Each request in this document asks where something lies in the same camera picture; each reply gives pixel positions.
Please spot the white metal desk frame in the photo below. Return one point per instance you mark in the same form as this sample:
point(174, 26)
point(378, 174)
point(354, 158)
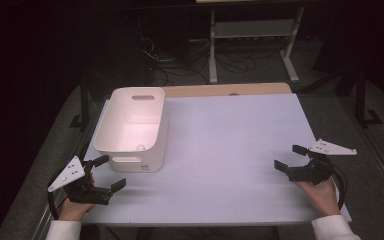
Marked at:
point(253, 28)

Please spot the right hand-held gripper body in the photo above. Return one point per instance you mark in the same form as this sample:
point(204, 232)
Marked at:
point(313, 173)

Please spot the person's left hand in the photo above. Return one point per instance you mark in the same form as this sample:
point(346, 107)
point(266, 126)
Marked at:
point(73, 210)

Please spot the black metal stand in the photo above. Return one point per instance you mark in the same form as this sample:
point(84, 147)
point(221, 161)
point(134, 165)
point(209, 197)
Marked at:
point(84, 100)
point(361, 96)

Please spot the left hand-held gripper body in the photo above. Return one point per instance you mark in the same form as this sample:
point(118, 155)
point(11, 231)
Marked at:
point(67, 175)

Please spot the white plastic storage bin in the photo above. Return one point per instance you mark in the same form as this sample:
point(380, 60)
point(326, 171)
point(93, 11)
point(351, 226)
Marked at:
point(130, 130)

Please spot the person's right hand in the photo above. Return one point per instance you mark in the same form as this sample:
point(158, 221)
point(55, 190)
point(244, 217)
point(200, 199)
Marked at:
point(323, 196)

